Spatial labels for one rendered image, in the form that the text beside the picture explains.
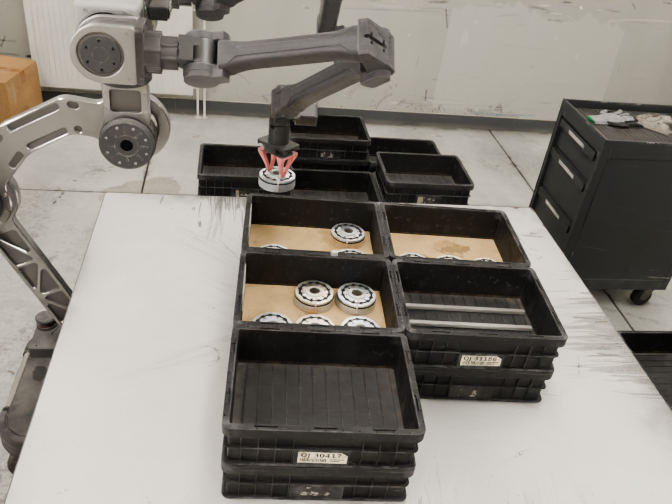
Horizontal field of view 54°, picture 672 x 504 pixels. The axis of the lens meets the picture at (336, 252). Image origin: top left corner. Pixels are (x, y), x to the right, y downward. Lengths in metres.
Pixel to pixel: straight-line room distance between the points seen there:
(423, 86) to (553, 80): 0.97
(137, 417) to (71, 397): 0.17
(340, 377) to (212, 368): 0.36
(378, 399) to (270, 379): 0.25
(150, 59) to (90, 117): 0.50
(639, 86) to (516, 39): 1.08
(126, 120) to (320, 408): 0.87
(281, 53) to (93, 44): 0.38
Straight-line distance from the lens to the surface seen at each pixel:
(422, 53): 4.86
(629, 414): 1.94
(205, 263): 2.11
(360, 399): 1.53
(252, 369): 1.57
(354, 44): 1.39
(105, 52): 1.49
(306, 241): 2.00
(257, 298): 1.76
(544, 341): 1.68
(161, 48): 1.48
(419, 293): 1.87
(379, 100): 4.92
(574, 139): 3.21
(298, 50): 1.42
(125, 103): 1.82
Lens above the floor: 1.94
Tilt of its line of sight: 34 degrees down
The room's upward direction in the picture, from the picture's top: 8 degrees clockwise
